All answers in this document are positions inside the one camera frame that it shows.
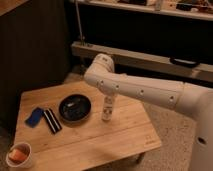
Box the upper white shelf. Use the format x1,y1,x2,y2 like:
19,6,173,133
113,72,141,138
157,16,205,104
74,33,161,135
69,0,213,21

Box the orange object in cup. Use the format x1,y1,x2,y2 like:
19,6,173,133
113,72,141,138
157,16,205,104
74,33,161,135
9,149,28,163

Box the black handle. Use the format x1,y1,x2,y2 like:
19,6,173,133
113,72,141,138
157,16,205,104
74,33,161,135
169,57,200,68

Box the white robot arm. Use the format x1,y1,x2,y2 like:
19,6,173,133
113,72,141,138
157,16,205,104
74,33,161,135
84,54,213,171

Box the grey metal shelf rail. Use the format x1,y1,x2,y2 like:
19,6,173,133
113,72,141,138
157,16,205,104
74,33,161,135
71,41,213,82

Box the blue sponge block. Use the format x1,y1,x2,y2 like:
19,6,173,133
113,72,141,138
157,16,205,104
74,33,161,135
25,107,44,128

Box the vertical metal pole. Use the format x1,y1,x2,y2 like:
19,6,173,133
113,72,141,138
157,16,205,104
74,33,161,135
74,0,85,45

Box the black white striped box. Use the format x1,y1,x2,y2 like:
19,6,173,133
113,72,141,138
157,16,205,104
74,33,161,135
44,109,62,134

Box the white labelled plastic bottle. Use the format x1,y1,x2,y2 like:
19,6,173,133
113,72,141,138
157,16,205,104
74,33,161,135
102,96,114,121

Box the black round bowl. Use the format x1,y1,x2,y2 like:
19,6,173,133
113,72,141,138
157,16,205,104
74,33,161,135
59,94,91,123

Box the wooden low table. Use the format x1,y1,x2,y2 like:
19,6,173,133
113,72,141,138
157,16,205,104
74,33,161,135
10,81,161,171

